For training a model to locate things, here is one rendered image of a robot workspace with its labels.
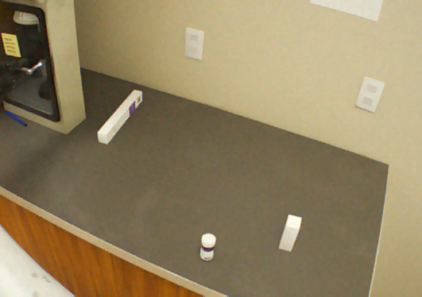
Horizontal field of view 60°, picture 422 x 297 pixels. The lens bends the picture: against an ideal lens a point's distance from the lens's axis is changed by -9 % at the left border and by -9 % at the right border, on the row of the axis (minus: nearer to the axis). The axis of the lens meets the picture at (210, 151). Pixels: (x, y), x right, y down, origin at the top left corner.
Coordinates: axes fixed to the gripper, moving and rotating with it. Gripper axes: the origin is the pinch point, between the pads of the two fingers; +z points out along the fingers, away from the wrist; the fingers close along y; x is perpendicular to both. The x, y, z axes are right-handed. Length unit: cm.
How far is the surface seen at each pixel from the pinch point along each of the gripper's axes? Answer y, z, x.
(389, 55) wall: 6, 48, -103
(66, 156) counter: -26.6, -3.3, -16.9
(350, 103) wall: -14, 48, -94
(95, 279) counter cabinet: -58, -22, -35
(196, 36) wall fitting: -2, 48, -38
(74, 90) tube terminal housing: -12.3, 12.4, -10.3
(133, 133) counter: -27.2, 17.2, -29.6
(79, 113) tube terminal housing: -22.3, 13.1, -9.9
